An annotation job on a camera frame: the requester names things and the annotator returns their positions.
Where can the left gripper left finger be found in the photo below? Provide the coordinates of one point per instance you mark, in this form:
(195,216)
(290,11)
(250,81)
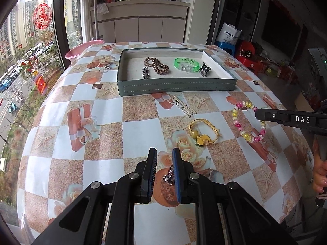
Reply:
(148,176)

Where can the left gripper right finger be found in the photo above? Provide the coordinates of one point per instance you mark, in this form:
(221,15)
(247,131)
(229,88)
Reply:
(182,169)

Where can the silver pendant charm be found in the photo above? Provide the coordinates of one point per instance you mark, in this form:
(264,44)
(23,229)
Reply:
(169,177)

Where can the black hair claw clip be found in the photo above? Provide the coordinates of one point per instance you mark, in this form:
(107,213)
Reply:
(204,69)

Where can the green jewelry tray box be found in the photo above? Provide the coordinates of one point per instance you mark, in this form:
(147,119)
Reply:
(131,82)

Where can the person's right hand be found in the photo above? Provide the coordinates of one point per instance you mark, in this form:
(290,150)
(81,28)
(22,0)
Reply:
(319,169)

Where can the patterned checkered tablecloth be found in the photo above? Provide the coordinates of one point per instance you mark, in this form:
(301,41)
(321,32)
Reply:
(86,132)

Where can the silver spiked hair clip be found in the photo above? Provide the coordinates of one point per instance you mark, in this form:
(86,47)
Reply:
(145,73)

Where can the green translucent bangle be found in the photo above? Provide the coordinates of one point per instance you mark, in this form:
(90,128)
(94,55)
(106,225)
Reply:
(186,64)

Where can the blue plastic stool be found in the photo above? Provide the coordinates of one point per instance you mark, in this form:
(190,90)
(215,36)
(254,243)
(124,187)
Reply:
(229,48)

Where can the white shopping bag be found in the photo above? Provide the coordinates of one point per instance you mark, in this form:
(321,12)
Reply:
(228,34)

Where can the pink plastic basin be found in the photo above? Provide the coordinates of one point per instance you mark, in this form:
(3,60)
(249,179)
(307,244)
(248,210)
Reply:
(76,51)

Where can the white cabinet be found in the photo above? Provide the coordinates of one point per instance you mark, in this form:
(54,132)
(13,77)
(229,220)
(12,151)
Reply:
(144,21)

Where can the white crumpled cloth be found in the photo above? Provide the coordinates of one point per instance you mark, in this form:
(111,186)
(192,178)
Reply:
(102,9)

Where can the red horse window decal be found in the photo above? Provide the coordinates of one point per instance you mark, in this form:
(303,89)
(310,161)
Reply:
(42,16)

